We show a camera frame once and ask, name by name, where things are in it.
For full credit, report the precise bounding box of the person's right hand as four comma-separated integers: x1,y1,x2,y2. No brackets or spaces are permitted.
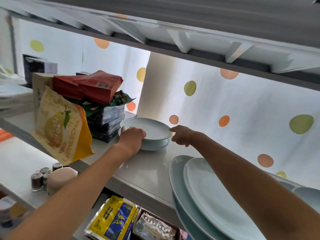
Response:
169,125,201,147

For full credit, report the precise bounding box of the person's left hand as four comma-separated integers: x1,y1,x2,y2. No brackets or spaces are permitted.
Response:
117,126,147,155

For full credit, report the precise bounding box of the small light blue plate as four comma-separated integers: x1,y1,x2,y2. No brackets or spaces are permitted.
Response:
118,127,171,151
120,117,173,140

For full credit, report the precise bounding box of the person's left forearm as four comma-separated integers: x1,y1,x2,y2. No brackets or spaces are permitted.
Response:
6,143,135,240

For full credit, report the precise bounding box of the person's right forearm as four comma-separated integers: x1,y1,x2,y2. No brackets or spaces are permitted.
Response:
192,132,320,240

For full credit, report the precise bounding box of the stack of dark blue boxes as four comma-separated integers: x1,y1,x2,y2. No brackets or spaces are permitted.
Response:
86,105,125,143

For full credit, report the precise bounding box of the green snack packet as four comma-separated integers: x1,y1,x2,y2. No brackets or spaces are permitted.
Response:
64,90,136,117

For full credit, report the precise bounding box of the grey shelf board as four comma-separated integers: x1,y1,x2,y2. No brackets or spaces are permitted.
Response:
0,111,303,229

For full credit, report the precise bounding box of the large light blue plate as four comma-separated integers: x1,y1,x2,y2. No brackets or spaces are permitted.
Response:
183,157,267,240
169,155,227,240

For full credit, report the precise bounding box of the red snack packet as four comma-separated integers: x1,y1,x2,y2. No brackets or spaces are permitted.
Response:
52,70,124,105

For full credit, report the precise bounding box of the yellow pear print pouch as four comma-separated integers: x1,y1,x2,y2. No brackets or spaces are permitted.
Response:
32,86,95,166

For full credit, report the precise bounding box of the beige round container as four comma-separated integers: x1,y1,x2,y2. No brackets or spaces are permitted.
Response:
46,167,79,196

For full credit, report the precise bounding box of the yellow and blue packet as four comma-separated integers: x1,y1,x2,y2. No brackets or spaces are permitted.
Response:
84,195,141,240

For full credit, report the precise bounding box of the brown cardboard box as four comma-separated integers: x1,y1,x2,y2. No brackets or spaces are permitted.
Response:
130,208,182,240

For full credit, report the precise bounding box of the clear plastic wrapped package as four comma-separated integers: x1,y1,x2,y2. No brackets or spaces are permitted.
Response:
132,212,177,240

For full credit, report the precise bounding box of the grey upper shelf with brackets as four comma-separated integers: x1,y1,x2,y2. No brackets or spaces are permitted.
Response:
0,0,320,92

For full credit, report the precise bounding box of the cream carton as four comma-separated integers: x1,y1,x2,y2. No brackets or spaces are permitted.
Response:
32,72,55,116

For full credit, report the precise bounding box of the dark box with white side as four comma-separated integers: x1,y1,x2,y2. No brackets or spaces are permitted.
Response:
23,54,58,84

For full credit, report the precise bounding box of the white lower shelf board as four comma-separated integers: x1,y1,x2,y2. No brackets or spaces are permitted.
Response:
0,136,110,240

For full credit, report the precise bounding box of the stack of white trays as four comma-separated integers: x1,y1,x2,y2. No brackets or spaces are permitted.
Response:
0,72,34,119

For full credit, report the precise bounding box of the orange item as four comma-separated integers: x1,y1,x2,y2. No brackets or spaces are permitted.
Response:
0,128,14,143

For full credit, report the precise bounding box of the white lidded jar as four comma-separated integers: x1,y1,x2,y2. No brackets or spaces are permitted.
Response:
0,196,17,228

